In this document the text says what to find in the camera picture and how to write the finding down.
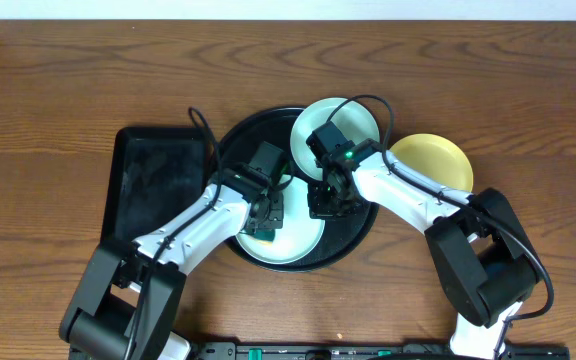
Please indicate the green yellow sponge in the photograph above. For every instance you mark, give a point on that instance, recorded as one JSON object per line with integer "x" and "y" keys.
{"x": 263, "y": 236}

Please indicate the rectangular black water tray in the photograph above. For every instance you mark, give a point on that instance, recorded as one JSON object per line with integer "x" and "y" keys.
{"x": 156, "y": 173}

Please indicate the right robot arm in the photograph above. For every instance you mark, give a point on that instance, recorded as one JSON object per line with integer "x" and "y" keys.
{"x": 485, "y": 263}

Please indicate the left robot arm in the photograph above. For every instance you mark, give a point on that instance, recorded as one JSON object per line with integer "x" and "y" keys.
{"x": 124, "y": 305}

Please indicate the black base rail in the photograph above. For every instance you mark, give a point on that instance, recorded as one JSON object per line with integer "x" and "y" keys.
{"x": 231, "y": 351}

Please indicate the round black tray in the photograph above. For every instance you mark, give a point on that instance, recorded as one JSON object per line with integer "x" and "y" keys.
{"x": 340, "y": 236}

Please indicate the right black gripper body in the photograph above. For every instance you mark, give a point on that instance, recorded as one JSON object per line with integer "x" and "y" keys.
{"x": 325, "y": 199}

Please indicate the yellow plate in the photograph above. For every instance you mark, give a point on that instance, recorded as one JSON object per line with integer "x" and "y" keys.
{"x": 437, "y": 158}

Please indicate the light blue plate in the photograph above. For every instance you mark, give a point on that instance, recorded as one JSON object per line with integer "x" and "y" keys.
{"x": 354, "y": 121}
{"x": 298, "y": 236}

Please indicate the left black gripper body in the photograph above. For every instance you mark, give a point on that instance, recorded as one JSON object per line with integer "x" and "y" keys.
{"x": 270, "y": 216}

